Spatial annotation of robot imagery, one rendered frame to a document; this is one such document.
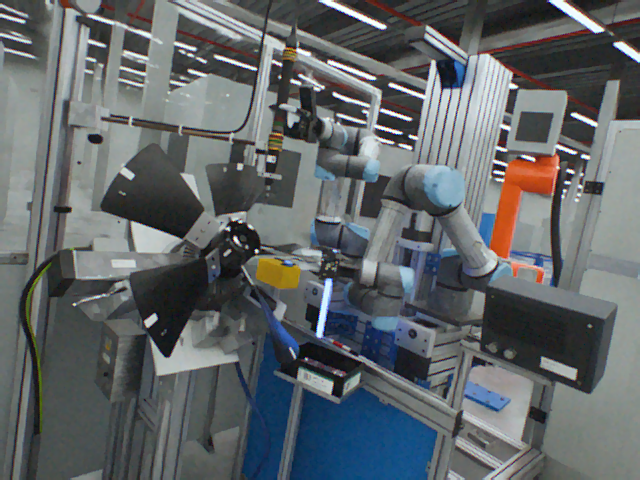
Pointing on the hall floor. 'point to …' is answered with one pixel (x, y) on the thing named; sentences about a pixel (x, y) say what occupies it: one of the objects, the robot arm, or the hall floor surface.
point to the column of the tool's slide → (44, 246)
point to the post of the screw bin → (291, 433)
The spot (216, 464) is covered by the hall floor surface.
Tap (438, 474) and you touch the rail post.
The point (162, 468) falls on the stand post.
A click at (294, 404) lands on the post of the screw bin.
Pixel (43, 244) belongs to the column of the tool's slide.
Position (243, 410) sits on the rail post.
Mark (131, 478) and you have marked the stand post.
